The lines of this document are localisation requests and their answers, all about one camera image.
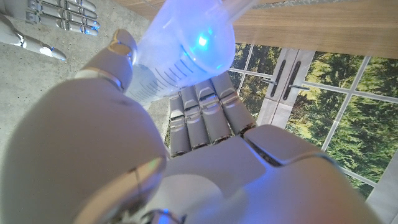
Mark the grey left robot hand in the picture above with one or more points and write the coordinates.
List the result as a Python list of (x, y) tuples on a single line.
[(93, 140)]

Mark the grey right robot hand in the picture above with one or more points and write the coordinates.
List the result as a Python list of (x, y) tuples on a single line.
[(62, 15)]

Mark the large clear plastic syringe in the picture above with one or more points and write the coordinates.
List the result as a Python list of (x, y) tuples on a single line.
[(183, 43)]

